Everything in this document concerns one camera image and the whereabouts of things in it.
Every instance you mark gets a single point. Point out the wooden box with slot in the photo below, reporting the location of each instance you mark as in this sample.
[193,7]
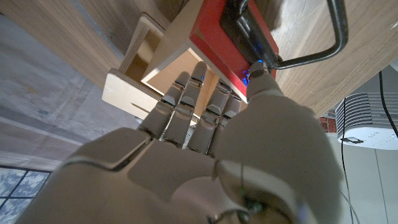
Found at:
[127,93]

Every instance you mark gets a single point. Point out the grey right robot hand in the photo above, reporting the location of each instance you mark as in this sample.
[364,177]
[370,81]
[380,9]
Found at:
[217,174]

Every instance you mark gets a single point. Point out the printed window backdrop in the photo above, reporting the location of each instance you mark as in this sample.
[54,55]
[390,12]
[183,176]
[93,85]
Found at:
[46,118]

